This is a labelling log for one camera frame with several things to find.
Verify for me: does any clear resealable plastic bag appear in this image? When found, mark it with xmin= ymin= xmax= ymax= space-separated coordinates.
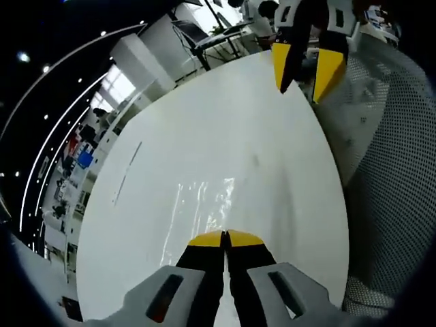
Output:
xmin=166 ymin=175 xmax=249 ymax=270

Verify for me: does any tilted desk monitor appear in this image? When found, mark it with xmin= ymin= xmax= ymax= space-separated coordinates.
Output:
xmin=171 ymin=19 xmax=209 ymax=44

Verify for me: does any white square column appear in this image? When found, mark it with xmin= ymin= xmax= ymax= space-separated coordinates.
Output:
xmin=109 ymin=33 xmax=175 ymax=100

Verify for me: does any grey mesh office chair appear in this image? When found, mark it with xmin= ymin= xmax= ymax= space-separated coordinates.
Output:
xmin=312 ymin=32 xmax=436 ymax=309

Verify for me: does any white standing desk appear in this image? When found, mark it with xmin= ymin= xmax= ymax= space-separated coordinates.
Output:
xmin=190 ymin=19 xmax=255 ymax=71

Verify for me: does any black office chair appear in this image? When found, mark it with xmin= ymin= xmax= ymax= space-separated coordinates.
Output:
xmin=62 ymin=295 xmax=84 ymax=323

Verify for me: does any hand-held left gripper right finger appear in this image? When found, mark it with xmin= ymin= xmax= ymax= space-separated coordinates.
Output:
xmin=224 ymin=228 xmax=342 ymax=327

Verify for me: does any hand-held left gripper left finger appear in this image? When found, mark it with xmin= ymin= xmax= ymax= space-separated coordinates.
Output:
xmin=84 ymin=230 xmax=228 ymax=327

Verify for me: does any long white desk row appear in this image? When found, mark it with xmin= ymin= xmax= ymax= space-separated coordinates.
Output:
xmin=42 ymin=102 xmax=137 ymax=260

